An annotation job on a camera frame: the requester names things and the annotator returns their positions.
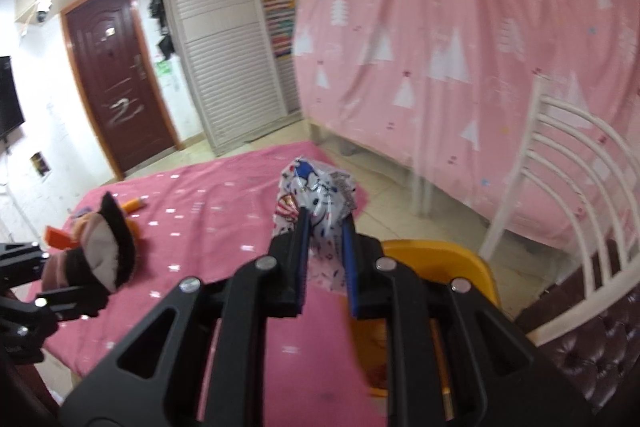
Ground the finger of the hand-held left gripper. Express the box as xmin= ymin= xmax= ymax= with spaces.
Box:
xmin=0 ymin=242 xmax=49 ymax=281
xmin=34 ymin=286 xmax=109 ymax=321

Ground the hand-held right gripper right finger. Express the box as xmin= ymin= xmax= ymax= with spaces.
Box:
xmin=340 ymin=214 xmax=596 ymax=427

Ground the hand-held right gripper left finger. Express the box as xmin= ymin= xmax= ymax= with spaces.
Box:
xmin=59 ymin=207 xmax=313 ymax=427

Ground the brown black cloth piece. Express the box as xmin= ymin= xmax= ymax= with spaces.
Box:
xmin=40 ymin=192 xmax=137 ymax=295

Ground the white printed plastic wrapper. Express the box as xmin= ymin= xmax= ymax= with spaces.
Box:
xmin=272 ymin=155 xmax=357 ymax=295

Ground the small orange plastic piece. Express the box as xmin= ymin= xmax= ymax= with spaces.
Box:
xmin=45 ymin=227 xmax=71 ymax=250

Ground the pink starry tablecloth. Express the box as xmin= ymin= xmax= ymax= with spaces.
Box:
xmin=27 ymin=142 xmax=391 ymax=427

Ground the white metal chair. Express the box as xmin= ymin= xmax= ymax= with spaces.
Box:
xmin=477 ymin=77 xmax=640 ymax=348

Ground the dark red door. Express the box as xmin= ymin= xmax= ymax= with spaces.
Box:
xmin=60 ymin=0 xmax=181 ymax=180

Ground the white louvred wardrobe door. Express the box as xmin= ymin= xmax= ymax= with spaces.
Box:
xmin=159 ymin=0 xmax=288 ymax=158

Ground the brown tufted leather sofa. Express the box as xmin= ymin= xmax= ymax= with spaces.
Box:
xmin=515 ymin=237 xmax=640 ymax=413

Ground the pink tree print bedsheet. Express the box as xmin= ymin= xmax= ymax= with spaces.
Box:
xmin=292 ymin=0 xmax=640 ymax=253

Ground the black hanging bag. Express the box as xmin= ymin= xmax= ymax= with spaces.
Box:
xmin=149 ymin=0 xmax=175 ymax=60

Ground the colourful grid wall poster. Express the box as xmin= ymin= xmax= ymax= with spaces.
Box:
xmin=260 ymin=0 xmax=296 ymax=58

